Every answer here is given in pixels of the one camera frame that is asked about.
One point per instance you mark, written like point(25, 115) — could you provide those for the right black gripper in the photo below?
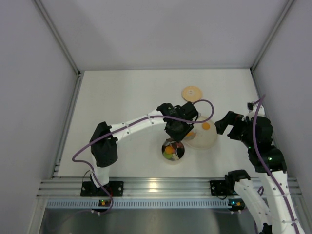
point(230, 125)

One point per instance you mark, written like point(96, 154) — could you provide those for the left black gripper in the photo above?
point(177, 133)

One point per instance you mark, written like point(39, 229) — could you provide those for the orange round food piece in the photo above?
point(206, 126)

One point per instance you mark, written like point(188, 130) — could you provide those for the beige round lid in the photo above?
point(191, 93)

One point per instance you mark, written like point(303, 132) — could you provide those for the metal tongs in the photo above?
point(187, 137)

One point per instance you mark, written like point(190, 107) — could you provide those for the green round food piece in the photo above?
point(167, 155)

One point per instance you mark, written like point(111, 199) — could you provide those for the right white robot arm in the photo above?
point(275, 214)

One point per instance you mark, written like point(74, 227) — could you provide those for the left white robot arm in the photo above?
point(105, 151)

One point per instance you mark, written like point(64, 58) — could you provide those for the round metal lunch box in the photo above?
point(177, 155)

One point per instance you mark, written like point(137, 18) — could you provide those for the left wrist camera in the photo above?
point(198, 115)

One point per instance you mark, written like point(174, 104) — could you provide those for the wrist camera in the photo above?
point(252, 107)
point(198, 115)

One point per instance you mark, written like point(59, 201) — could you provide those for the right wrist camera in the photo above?
point(252, 107)

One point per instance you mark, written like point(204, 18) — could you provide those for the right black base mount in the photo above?
point(219, 188)

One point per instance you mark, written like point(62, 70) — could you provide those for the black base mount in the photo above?
point(219, 188)
point(114, 188)

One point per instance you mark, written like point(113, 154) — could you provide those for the aluminium rail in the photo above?
point(66, 187)

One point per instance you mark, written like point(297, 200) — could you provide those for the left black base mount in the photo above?
point(114, 188)

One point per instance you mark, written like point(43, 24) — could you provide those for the slotted cable duct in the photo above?
point(122, 203)

